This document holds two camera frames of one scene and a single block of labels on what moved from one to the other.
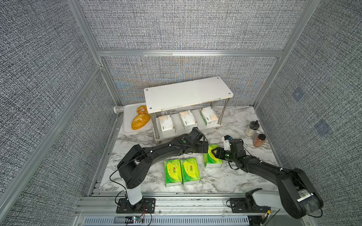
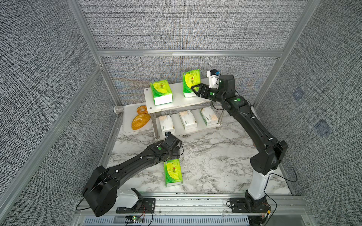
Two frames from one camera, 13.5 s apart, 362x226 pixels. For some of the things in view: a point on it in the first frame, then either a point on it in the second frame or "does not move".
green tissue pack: [190, 170] -> [190, 78]
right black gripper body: [222, 154] -> [210, 93]
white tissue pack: [188, 119] does not move
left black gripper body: [199, 148] -> [174, 154]
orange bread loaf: [140, 120] does not move
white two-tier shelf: [177, 108] does not move
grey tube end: [118, 109] does not move
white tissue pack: [209, 116] does not move
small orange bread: [142, 109] does not move
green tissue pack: [173, 173] does not move
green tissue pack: [209, 157] -> [161, 92]
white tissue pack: [167, 125] does not move
